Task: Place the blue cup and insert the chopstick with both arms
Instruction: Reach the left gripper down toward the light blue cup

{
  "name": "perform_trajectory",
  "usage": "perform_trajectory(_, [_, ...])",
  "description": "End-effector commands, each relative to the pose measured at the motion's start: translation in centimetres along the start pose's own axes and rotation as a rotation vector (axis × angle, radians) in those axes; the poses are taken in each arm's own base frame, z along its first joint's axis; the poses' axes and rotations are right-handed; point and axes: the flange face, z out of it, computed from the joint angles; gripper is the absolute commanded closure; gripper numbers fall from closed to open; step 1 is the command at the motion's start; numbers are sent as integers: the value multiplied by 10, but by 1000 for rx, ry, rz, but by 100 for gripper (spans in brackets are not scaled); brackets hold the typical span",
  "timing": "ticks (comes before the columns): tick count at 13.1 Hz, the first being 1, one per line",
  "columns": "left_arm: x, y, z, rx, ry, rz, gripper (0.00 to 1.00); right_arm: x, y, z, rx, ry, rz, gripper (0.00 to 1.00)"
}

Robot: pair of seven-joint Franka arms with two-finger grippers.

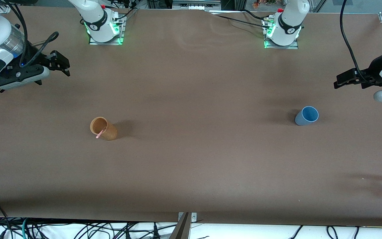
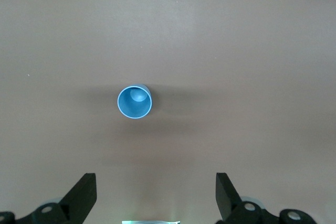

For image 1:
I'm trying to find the brown cup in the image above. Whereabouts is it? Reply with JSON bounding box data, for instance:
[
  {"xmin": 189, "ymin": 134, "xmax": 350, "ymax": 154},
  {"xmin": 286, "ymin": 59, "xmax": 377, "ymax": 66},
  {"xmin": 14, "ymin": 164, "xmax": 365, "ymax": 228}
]
[{"xmin": 90, "ymin": 117, "xmax": 118, "ymax": 141}]

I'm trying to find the silver table bracket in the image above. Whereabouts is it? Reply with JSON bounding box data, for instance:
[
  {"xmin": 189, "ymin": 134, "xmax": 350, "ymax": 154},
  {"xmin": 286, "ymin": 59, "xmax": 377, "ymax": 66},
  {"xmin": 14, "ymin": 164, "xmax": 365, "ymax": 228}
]
[{"xmin": 178, "ymin": 212, "xmax": 197, "ymax": 222}]

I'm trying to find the black cable on table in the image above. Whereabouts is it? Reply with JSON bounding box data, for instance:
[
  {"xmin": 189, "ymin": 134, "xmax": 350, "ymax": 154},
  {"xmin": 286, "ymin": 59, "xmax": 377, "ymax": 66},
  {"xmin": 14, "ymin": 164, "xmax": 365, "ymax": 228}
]
[{"xmin": 208, "ymin": 9, "xmax": 273, "ymax": 29}]

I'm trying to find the brown beam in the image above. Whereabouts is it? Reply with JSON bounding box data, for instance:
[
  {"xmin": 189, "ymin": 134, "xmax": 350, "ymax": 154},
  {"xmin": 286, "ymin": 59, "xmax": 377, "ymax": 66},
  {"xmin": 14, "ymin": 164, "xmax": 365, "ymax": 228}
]
[{"xmin": 169, "ymin": 212, "xmax": 191, "ymax": 239}]

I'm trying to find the silver equipment box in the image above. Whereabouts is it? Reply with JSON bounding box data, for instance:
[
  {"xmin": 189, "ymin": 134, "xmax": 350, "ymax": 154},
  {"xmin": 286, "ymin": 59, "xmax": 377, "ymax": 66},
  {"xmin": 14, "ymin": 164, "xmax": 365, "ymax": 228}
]
[{"xmin": 172, "ymin": 0, "xmax": 221, "ymax": 10}]

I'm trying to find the blue cup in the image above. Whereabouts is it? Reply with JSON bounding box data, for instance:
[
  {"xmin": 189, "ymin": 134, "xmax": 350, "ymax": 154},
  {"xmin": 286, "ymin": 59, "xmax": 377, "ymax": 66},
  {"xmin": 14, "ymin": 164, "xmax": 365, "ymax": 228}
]
[{"xmin": 294, "ymin": 106, "xmax": 319, "ymax": 126}]

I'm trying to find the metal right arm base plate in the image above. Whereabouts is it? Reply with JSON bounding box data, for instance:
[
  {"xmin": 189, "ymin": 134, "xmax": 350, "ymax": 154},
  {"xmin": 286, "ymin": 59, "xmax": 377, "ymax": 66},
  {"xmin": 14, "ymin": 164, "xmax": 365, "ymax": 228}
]
[{"xmin": 89, "ymin": 15, "xmax": 125, "ymax": 45}]

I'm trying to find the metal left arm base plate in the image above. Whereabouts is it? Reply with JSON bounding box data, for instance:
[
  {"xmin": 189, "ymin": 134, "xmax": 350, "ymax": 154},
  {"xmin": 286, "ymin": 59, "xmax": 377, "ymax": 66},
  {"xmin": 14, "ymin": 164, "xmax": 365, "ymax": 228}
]
[{"xmin": 264, "ymin": 18, "xmax": 299, "ymax": 49}]

